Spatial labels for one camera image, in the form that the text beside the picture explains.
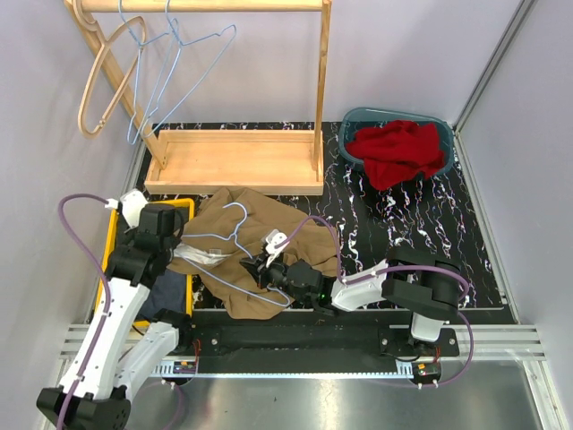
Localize teal plastic basin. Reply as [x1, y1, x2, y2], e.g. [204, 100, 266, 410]
[338, 107, 455, 176]

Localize wooden clothes rack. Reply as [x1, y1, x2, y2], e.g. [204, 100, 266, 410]
[65, 1, 332, 195]

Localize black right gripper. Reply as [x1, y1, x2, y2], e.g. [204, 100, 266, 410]
[240, 251, 310, 305]

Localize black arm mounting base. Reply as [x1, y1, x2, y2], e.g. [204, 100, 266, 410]
[192, 309, 460, 377]

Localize yellow plastic crate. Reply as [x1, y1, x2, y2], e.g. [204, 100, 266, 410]
[102, 211, 193, 331]

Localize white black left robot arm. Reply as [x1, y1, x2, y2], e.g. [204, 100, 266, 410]
[37, 203, 193, 429]

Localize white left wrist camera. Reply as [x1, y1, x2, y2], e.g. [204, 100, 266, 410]
[105, 189, 148, 228]

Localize black marble pattern mat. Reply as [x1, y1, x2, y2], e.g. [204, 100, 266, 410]
[129, 120, 511, 311]

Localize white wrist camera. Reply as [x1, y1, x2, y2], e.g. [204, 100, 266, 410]
[263, 229, 289, 268]
[105, 189, 148, 228]

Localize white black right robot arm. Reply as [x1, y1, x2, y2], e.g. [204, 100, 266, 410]
[240, 247, 469, 361]

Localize tan brown skirt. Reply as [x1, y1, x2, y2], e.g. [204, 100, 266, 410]
[167, 186, 341, 322]

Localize wooden hanger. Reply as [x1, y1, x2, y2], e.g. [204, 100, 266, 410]
[73, 0, 150, 140]

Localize red cloth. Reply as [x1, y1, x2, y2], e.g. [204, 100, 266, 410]
[346, 120, 446, 191]

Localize dark grey folded clothes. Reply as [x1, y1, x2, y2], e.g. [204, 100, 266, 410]
[136, 270, 187, 321]

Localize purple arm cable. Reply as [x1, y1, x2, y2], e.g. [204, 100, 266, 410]
[56, 193, 187, 430]
[277, 215, 476, 391]

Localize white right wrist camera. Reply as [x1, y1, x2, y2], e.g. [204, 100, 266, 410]
[263, 229, 289, 268]

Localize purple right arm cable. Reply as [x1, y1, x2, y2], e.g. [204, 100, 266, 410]
[277, 215, 476, 391]

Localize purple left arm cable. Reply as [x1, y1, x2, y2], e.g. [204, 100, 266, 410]
[56, 193, 187, 430]

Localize blue wire hanger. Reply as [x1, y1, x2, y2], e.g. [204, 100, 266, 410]
[174, 202, 291, 308]
[139, 6, 237, 132]
[126, 1, 187, 145]

